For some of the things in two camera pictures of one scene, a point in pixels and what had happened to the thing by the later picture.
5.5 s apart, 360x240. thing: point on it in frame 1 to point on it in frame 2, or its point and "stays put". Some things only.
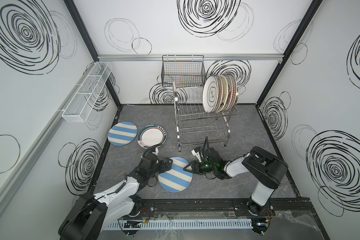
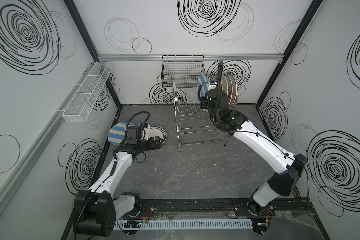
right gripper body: (196, 166) to (205, 100)
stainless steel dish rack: (195, 125) stays put
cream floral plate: (224, 82) stays put
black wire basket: (184, 70) stays put
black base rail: (217, 207) stays put
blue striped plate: (176, 180) to (202, 80)
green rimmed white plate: (151, 135) stays put
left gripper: (159, 165) to (151, 142)
